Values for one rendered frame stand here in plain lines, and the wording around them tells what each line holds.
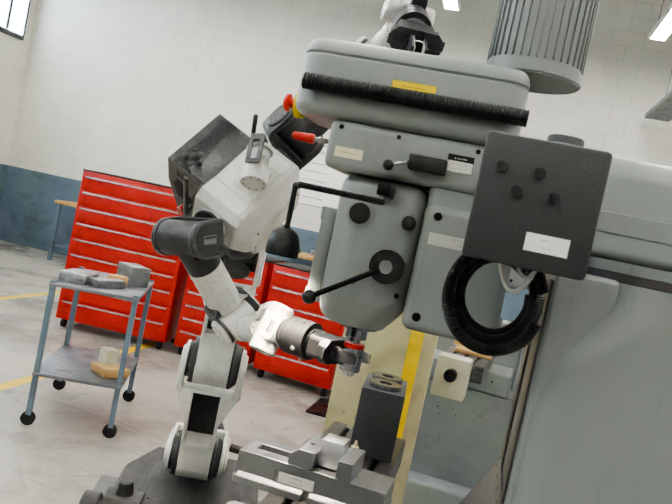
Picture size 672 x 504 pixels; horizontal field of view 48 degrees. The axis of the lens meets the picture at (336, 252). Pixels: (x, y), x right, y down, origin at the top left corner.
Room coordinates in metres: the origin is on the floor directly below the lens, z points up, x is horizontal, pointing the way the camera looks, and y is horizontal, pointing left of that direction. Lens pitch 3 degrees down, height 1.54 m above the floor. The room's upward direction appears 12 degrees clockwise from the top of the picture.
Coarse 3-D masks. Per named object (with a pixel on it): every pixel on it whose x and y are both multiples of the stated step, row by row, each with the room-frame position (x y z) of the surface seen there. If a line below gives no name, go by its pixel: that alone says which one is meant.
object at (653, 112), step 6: (666, 96) 8.66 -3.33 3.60; (660, 102) 8.96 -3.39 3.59; (666, 102) 8.79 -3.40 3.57; (654, 108) 9.28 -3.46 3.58; (660, 108) 9.16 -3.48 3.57; (666, 108) 9.09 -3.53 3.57; (648, 114) 9.63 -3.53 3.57; (654, 114) 9.56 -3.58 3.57; (660, 114) 9.49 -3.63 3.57; (666, 114) 9.42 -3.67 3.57; (660, 120) 9.84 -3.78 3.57; (666, 120) 9.77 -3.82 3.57
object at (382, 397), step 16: (368, 384) 2.06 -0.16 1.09; (384, 384) 2.05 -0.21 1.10; (400, 384) 2.14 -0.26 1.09; (368, 400) 2.01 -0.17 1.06; (384, 400) 2.01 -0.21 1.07; (400, 400) 2.00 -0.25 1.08; (368, 416) 2.01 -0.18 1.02; (384, 416) 2.01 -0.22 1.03; (400, 416) 2.00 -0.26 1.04; (352, 432) 2.02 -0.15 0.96; (368, 432) 2.01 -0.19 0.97; (384, 432) 2.01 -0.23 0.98; (368, 448) 2.01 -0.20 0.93; (384, 448) 2.01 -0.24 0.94
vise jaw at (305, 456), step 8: (312, 440) 1.71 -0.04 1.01; (320, 440) 1.72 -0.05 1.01; (296, 448) 1.67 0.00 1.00; (304, 448) 1.64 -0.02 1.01; (312, 448) 1.65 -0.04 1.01; (296, 456) 1.63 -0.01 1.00; (304, 456) 1.62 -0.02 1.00; (312, 456) 1.62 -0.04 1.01; (296, 464) 1.63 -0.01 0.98; (304, 464) 1.62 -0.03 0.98; (312, 464) 1.62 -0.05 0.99
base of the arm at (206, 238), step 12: (180, 216) 1.93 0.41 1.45; (156, 228) 1.86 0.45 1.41; (192, 228) 1.81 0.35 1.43; (204, 228) 1.82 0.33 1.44; (216, 228) 1.86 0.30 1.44; (192, 240) 1.79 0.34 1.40; (204, 240) 1.82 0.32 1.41; (216, 240) 1.86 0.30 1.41; (192, 252) 1.81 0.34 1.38; (204, 252) 1.82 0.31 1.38; (216, 252) 1.86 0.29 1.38
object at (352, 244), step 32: (352, 192) 1.56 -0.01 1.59; (416, 192) 1.53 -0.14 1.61; (352, 224) 1.55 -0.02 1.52; (384, 224) 1.53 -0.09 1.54; (416, 224) 1.53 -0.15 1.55; (352, 256) 1.55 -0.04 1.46; (320, 288) 1.61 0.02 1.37; (352, 288) 1.54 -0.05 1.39; (384, 288) 1.53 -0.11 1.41; (352, 320) 1.57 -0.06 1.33; (384, 320) 1.56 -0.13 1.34
